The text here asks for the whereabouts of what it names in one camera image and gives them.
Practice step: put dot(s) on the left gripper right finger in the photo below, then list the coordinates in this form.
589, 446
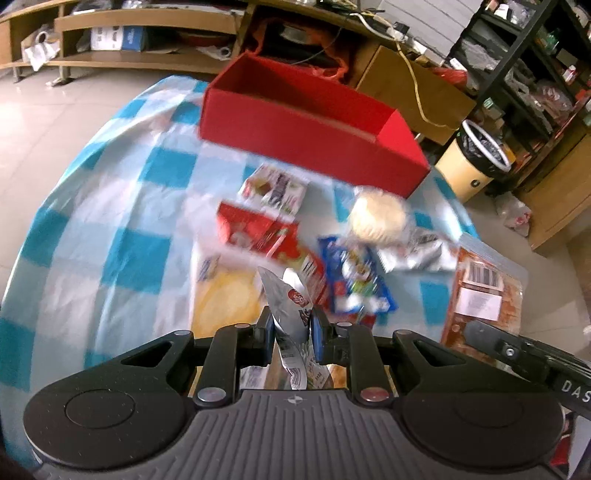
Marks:
353, 347

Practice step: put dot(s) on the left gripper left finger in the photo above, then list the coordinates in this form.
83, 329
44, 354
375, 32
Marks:
222, 356

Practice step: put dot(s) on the silver white snack packet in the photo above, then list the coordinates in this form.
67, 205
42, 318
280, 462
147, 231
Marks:
291, 308

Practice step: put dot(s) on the yellow toast bread package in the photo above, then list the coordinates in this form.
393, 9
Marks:
228, 290

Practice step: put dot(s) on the blue candy packet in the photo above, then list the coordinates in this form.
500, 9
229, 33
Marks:
355, 284

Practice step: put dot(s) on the red crown snack packet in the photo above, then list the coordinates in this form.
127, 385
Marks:
274, 239

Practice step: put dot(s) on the dried meat snack bag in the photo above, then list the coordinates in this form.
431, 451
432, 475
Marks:
487, 287

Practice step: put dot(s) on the white spicy strip packet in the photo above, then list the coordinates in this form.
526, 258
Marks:
419, 250

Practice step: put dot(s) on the round white cake package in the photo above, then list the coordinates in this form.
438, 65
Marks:
378, 216

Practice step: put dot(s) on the small brown white snack packet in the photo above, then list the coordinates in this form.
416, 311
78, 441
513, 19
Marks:
273, 190

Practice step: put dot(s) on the blue white checkered tablecloth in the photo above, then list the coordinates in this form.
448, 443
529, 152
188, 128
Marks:
106, 264

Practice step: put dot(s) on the white plastic bag on floor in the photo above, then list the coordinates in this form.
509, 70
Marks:
513, 213

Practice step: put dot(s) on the yellow trash bin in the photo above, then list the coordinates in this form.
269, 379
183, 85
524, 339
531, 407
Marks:
472, 161

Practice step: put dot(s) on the red cardboard box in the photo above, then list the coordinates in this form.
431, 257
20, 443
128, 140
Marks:
286, 113

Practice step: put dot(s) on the orange plastic bag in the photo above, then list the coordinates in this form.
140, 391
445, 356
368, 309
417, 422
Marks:
306, 48

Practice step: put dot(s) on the wooden TV stand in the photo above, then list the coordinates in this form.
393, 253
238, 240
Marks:
177, 40

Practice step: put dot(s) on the black storage shelf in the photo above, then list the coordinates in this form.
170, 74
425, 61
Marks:
528, 70

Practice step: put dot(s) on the blue white carton box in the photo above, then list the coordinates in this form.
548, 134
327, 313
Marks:
118, 38

